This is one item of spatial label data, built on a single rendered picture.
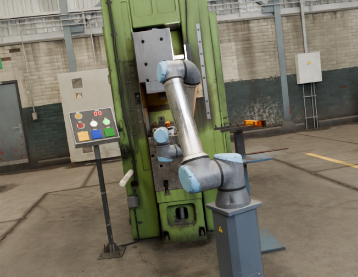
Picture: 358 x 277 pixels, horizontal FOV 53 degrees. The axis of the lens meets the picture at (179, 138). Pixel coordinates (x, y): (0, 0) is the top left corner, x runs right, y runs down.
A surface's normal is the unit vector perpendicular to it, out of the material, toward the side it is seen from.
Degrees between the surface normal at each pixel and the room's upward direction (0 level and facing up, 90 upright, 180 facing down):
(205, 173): 69
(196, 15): 90
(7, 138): 90
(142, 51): 90
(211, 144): 90
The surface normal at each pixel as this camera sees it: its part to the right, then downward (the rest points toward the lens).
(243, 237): 0.46, 0.04
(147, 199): -0.02, 0.11
